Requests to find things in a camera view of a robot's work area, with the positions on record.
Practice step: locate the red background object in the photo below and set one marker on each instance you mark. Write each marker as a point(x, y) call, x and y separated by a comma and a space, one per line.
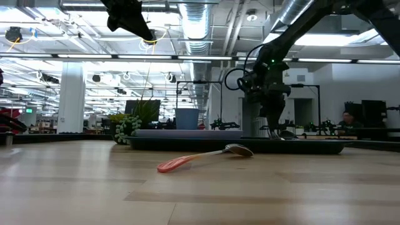
point(11, 120)

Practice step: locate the person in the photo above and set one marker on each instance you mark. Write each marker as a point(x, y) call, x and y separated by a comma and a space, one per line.
point(348, 120)

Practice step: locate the black computer monitor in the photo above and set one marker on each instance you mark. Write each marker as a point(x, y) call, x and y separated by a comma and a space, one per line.
point(150, 109)

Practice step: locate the green succulent plant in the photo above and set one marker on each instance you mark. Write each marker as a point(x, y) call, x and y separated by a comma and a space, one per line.
point(126, 128)

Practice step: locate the large black monitor pair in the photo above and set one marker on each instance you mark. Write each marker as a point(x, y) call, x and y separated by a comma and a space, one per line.
point(373, 111)

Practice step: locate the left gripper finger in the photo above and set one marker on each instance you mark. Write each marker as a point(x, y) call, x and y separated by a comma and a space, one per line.
point(142, 29)

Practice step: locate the silver ventilation duct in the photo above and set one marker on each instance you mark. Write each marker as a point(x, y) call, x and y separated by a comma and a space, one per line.
point(195, 25)

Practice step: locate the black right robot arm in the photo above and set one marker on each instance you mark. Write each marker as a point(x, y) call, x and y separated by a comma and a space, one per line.
point(300, 28)

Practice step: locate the black metal rig frame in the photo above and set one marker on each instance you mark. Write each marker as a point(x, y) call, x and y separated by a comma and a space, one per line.
point(200, 82)
point(312, 86)

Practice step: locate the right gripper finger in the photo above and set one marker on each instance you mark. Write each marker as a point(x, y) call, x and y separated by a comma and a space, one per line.
point(270, 118)
point(279, 117)

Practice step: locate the small black background robot arm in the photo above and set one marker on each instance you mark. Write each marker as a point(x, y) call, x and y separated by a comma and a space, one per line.
point(223, 125)

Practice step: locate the white square pillar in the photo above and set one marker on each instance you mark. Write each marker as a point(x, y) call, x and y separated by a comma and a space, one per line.
point(71, 97)

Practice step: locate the round white plate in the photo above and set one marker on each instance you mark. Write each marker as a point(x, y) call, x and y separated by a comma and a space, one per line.
point(187, 134)

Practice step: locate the dark green tray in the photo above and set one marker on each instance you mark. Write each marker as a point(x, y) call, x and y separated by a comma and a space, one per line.
point(281, 146)

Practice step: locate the blue plastic cup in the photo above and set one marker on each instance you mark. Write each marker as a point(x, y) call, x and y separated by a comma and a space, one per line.
point(187, 118)

